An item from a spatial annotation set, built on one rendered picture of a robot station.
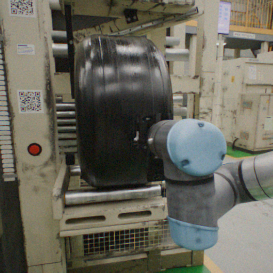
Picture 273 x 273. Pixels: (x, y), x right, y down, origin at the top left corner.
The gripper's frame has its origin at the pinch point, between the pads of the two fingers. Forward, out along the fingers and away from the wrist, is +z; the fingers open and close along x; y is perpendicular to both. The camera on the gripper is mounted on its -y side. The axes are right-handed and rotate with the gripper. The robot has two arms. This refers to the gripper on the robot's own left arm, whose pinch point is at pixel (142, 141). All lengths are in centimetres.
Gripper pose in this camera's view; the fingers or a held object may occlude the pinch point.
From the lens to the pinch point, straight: 65.0
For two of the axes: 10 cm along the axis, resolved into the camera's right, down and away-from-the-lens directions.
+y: -0.2, -10.0, -0.8
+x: -9.8, 0.4, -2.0
